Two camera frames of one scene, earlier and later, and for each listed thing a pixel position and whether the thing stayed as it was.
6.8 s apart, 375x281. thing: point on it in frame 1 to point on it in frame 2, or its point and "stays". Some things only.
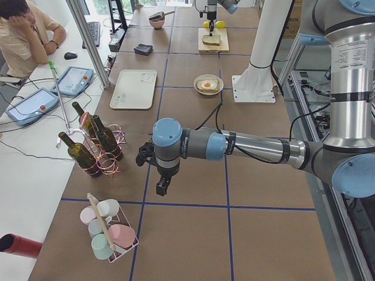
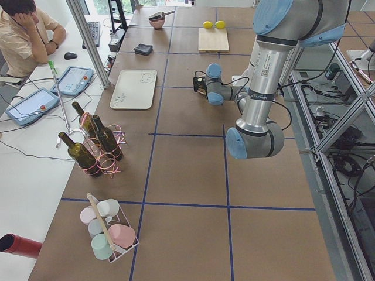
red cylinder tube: x=14 y=244 stays
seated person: x=28 y=35 stays
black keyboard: x=94 y=27 stays
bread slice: x=214 y=40 to x=202 y=91
